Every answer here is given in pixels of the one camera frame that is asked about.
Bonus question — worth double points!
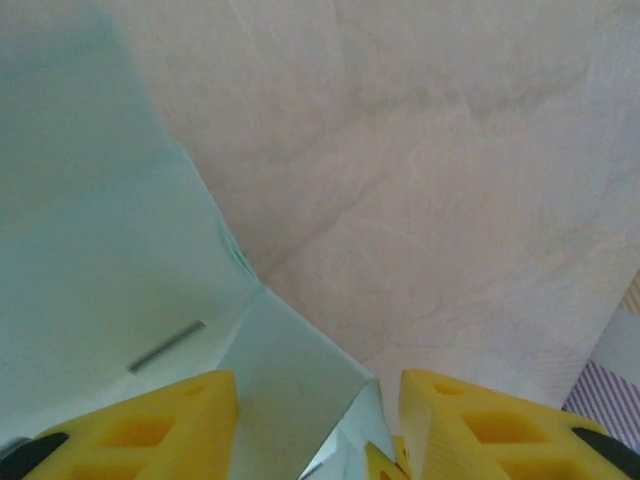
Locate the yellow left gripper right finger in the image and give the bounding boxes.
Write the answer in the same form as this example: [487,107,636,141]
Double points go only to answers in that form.
[399,368,624,480]

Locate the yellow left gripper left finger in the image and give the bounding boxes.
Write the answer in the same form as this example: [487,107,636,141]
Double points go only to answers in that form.
[29,369,241,480]

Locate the light teal paper box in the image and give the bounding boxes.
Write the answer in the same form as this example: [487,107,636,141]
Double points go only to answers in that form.
[0,0,401,480]

